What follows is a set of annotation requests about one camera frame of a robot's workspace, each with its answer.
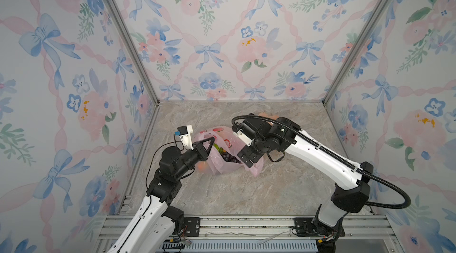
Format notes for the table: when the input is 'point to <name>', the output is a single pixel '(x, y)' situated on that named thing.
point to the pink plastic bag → (222, 158)
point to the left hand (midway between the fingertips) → (215, 139)
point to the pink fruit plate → (264, 114)
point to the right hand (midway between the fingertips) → (250, 149)
